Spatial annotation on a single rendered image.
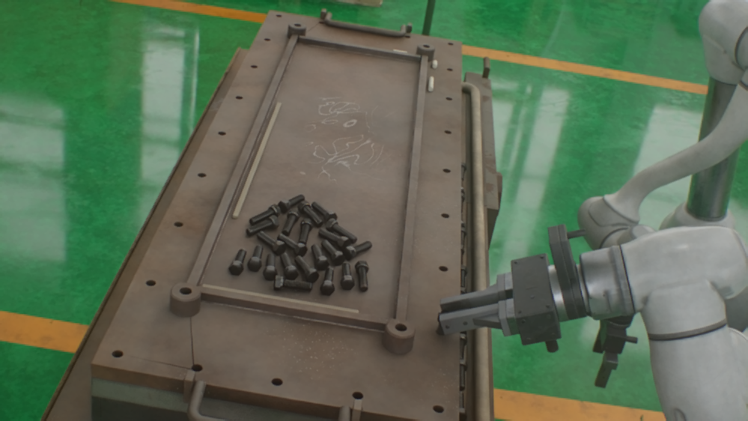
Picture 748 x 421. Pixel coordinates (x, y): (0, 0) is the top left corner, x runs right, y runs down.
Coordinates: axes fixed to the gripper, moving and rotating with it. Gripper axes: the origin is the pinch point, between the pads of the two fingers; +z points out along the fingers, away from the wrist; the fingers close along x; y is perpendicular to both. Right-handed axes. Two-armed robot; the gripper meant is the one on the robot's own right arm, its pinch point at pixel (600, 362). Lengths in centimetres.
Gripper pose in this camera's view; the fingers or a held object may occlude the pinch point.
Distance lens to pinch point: 247.9
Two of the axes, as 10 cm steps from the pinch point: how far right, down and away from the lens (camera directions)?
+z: -1.4, 8.5, 5.1
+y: 9.8, 2.0, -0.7
